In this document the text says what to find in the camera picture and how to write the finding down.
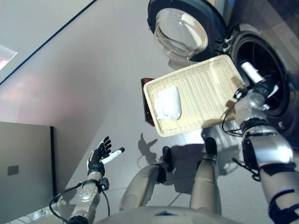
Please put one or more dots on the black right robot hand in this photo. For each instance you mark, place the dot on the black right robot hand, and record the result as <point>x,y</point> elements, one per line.
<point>264,85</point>

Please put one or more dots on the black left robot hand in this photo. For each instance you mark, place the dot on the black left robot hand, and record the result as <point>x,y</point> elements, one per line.
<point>95,161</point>

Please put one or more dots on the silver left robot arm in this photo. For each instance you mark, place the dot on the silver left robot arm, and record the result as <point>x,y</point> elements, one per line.
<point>86,196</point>

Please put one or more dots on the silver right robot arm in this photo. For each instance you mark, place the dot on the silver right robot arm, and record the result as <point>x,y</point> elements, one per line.
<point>268,149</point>

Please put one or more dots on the grey front-load washing machine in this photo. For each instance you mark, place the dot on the grey front-load washing machine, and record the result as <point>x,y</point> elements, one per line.
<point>285,58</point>

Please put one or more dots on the silver left robot leg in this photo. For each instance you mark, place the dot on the silver left robot leg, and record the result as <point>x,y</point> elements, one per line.
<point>140,189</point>

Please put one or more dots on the silver robot leg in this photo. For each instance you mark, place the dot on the silver robot leg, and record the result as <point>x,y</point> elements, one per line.
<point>205,182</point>
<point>140,189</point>

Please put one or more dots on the white wicker basket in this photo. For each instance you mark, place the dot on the white wicker basket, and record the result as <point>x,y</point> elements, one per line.
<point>201,98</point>

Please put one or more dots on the dark brown wooden stool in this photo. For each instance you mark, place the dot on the dark brown wooden stool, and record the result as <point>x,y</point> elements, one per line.
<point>147,112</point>

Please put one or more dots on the silver robot torso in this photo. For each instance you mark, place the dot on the silver robot torso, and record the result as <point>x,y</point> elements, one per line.
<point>163,215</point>

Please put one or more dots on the white garment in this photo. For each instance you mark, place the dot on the white garment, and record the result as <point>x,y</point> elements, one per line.
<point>168,105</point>

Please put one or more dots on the round glass washer door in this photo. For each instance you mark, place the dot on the round glass washer door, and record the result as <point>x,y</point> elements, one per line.
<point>182,30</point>

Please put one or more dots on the silver right robot leg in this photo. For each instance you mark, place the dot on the silver right robot leg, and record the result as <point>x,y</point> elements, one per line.
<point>205,182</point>

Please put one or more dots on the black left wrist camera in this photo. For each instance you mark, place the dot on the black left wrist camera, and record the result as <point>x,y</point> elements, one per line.
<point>104,184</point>

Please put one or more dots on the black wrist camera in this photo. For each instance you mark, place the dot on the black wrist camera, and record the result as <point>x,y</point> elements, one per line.
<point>104,184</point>
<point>240,93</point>

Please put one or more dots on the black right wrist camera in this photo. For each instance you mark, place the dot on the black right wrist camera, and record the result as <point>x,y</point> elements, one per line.
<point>240,93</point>

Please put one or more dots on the grey cabinet switch plate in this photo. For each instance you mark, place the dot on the grey cabinet switch plate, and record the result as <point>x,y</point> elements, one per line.
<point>13,170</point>

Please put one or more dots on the white framed wall panel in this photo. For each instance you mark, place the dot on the white framed wall panel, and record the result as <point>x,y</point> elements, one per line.
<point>7,56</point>

